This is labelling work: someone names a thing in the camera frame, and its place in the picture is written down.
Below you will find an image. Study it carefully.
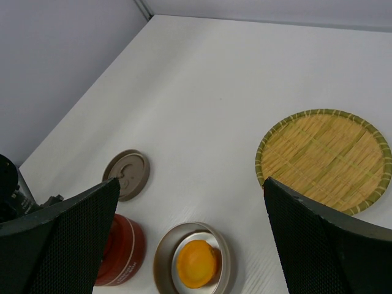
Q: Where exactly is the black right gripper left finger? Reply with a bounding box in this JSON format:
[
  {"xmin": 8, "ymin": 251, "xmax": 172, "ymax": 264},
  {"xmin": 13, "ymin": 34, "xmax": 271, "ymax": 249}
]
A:
[{"xmin": 1, "ymin": 178, "xmax": 119, "ymax": 293}]

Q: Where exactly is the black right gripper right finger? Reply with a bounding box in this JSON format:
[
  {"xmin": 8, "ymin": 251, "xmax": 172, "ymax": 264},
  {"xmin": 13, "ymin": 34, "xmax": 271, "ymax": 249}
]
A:
[{"xmin": 263, "ymin": 178, "xmax": 391, "ymax": 293}]

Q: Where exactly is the red round lid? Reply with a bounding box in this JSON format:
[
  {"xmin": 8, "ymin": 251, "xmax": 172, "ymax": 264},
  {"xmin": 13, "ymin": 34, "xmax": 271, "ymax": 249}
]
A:
[{"xmin": 95, "ymin": 214, "xmax": 146, "ymax": 287}]

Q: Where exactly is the beige round lid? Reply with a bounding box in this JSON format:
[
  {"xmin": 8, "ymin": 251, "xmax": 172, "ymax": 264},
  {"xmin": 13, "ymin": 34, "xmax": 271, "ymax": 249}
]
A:
[{"xmin": 102, "ymin": 149, "xmax": 150, "ymax": 202}]

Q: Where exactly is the orange round fruit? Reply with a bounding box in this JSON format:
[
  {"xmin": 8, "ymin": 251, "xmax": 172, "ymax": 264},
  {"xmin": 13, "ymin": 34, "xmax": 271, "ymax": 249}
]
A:
[{"xmin": 176, "ymin": 240, "xmax": 219, "ymax": 289}]

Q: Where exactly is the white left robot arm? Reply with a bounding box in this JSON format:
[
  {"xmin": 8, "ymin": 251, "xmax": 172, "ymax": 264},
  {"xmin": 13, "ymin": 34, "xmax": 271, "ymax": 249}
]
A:
[{"xmin": 1, "ymin": 155, "xmax": 64, "ymax": 223}]

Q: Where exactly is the round bamboo plate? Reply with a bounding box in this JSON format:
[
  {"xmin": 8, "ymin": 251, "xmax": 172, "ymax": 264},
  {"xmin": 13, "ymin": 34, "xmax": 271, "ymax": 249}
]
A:
[{"xmin": 255, "ymin": 109, "xmax": 391, "ymax": 216}]

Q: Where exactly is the beige-banded steel container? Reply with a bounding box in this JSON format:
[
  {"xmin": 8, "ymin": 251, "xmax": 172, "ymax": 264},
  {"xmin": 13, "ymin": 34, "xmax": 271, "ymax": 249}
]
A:
[{"xmin": 153, "ymin": 222, "xmax": 236, "ymax": 293}]

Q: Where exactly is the left aluminium frame post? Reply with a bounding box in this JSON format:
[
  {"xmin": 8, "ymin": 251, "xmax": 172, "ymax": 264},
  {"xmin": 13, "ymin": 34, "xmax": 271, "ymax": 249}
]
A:
[{"xmin": 134, "ymin": 0, "xmax": 154, "ymax": 21}]

